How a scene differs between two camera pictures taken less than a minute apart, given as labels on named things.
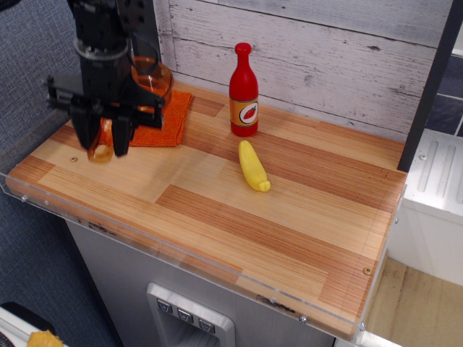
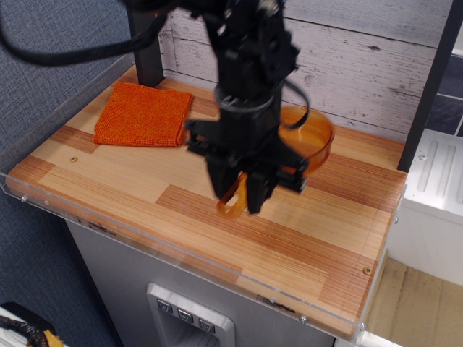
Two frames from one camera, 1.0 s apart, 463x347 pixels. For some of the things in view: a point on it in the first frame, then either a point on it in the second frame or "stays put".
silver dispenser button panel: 184,322 stays put
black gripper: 105,82 to 248,136
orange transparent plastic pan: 153,76 to 233,202
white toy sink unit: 427,231 stays put
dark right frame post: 422,114 stays put
